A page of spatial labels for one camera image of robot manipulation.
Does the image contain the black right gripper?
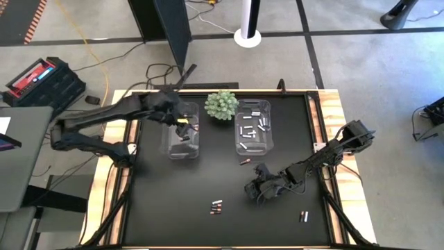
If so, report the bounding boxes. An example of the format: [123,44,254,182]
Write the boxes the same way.
[244,163,289,204]

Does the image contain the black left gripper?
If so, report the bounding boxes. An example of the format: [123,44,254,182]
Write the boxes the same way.
[152,90,192,138]

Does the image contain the clear plastic bin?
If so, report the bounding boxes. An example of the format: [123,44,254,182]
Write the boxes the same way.
[162,101,200,160]
[234,99,275,156]

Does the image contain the green succulent in grey pot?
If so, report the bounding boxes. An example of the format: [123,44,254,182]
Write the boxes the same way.
[203,90,240,122]

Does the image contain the black diagonal support strut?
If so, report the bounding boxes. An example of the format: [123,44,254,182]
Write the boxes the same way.
[322,192,377,248]
[82,166,135,248]

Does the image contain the black divider panel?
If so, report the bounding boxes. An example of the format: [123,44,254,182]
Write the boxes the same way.
[127,0,193,76]

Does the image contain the white pole with round base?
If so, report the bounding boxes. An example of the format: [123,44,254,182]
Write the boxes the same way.
[233,0,262,49]

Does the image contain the red black tool case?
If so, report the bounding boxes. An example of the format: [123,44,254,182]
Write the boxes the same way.
[2,56,87,121]

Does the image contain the black desk base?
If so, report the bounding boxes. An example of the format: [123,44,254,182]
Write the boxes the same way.
[20,185,88,214]

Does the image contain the grey desk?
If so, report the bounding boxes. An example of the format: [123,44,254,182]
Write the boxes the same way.
[0,106,54,213]

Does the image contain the dark purple tablet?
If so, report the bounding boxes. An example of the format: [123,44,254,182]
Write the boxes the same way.
[0,133,22,152]

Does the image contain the white paper sheet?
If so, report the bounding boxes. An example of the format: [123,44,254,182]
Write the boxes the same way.
[0,117,12,136]

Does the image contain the black equipment box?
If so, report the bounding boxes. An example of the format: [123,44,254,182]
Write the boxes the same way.
[422,96,444,126]

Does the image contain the orange black striped mat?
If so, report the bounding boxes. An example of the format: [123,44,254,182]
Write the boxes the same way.
[0,0,49,46]

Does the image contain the black floor stand base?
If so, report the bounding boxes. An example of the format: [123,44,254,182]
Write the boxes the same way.
[379,0,420,31]

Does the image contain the black looped floor cable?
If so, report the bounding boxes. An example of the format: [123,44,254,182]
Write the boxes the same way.
[144,62,175,90]

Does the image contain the yellow cable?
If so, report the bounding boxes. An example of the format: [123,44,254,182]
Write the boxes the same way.
[54,0,110,109]

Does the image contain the long black floor cable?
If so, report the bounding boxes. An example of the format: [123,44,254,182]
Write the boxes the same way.
[71,41,146,73]

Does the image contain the white floor cable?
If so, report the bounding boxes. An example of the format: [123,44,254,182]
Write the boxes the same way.
[185,1,237,35]

